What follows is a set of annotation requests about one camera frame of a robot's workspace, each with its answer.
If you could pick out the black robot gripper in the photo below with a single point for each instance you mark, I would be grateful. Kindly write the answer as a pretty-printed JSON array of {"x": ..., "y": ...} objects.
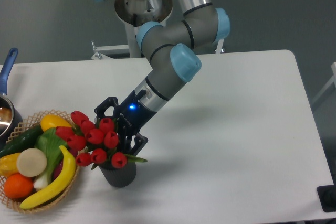
[{"x": 131, "y": 116}]

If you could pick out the red tulip bouquet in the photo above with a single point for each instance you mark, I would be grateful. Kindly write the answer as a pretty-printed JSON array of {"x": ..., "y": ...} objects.
[{"x": 98, "y": 144}]

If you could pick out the dark grey ribbed vase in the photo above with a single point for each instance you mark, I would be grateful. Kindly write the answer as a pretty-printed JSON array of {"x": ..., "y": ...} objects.
[{"x": 118, "y": 170}]

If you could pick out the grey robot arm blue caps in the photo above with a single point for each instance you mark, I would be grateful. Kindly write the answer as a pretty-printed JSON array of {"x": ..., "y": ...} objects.
[{"x": 169, "y": 50}]

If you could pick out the yellow squash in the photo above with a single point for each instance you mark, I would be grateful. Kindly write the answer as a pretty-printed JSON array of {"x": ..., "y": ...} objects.
[{"x": 53, "y": 121}]

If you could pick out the yellow banana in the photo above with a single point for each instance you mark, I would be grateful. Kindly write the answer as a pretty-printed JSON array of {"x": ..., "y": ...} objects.
[{"x": 57, "y": 186}]

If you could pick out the green bok choy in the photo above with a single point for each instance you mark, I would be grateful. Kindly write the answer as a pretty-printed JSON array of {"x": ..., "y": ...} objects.
[{"x": 49, "y": 144}]

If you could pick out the purple red vegetable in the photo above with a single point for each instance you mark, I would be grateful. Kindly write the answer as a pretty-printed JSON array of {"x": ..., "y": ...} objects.
[{"x": 58, "y": 168}]

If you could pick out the dark green cucumber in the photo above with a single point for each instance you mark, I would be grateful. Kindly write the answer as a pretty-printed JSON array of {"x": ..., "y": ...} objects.
[{"x": 22, "y": 142}]

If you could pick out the beige round disc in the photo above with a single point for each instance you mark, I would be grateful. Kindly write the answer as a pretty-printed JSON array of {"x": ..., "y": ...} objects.
[{"x": 31, "y": 162}]

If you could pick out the yellow bell pepper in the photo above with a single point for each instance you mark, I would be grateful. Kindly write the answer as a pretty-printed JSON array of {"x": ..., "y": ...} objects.
[{"x": 8, "y": 165}]

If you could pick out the orange fruit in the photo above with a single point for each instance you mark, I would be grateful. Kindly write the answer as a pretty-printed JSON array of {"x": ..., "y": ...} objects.
[{"x": 18, "y": 186}]

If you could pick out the woven wicker basket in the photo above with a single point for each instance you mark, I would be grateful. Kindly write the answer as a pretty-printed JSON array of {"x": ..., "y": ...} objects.
[{"x": 23, "y": 126}]

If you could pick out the black device at table edge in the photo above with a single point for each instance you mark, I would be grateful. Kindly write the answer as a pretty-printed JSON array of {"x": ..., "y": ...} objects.
[{"x": 327, "y": 197}]

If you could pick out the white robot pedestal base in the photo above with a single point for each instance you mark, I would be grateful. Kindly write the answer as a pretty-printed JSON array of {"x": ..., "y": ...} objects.
[{"x": 148, "y": 34}]

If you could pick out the blue handled saucepan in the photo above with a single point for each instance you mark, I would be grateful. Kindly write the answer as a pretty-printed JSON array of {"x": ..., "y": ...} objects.
[{"x": 10, "y": 117}]

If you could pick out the white furniture frame right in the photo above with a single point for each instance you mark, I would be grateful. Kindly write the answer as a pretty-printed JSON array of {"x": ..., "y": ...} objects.
[{"x": 325, "y": 91}]

